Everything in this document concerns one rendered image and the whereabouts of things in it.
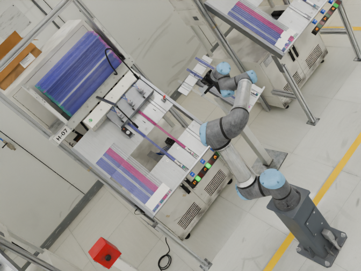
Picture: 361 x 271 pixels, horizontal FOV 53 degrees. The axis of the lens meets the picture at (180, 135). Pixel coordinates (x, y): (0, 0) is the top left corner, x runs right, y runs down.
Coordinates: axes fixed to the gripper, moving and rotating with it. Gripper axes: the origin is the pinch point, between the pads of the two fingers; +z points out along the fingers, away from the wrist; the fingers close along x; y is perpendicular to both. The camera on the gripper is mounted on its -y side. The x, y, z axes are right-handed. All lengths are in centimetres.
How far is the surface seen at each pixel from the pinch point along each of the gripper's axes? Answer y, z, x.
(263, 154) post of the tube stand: -71, 46, -7
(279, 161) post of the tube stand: -86, 46, -10
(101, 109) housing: 47, 24, 49
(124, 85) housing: 45, 21, 26
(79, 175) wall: 42, 208, 80
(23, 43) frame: 104, 1, 50
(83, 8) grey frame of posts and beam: 93, 1, 8
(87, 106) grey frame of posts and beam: 56, 24, 52
